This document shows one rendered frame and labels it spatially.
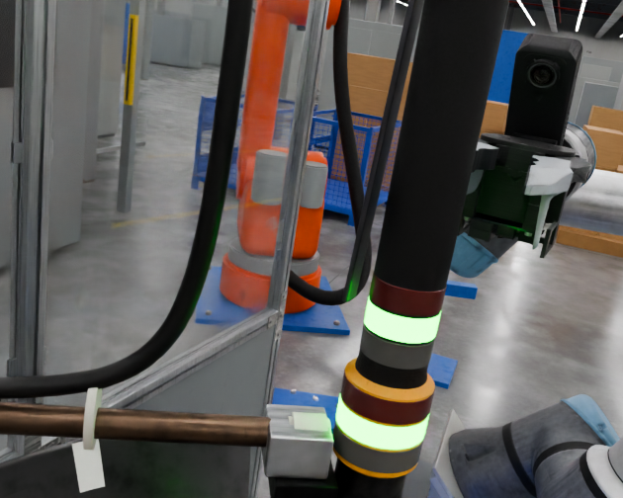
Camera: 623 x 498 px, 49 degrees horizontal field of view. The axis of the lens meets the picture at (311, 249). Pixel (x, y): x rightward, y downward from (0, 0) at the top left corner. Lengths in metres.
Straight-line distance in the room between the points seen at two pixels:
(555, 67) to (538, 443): 0.66
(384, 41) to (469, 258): 10.19
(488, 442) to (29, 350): 0.73
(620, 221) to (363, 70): 7.56
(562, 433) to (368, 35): 10.11
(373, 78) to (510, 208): 7.81
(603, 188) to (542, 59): 0.35
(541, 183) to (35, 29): 0.77
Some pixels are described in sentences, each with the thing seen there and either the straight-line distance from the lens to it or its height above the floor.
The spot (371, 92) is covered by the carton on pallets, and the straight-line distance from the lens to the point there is 8.32.
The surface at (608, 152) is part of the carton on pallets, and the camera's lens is 7.80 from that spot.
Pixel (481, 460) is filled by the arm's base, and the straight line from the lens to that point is 1.11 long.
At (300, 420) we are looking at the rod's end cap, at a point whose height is 1.55.
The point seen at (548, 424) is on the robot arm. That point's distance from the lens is 1.10.
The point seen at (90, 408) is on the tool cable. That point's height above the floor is 1.56.
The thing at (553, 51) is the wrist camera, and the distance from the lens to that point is 0.56.
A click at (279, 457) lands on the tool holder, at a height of 1.54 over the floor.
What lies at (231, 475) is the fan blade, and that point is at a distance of 0.52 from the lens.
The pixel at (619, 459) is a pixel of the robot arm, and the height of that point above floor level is 1.29.
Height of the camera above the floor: 1.73
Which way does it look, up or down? 17 degrees down
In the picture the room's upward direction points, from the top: 9 degrees clockwise
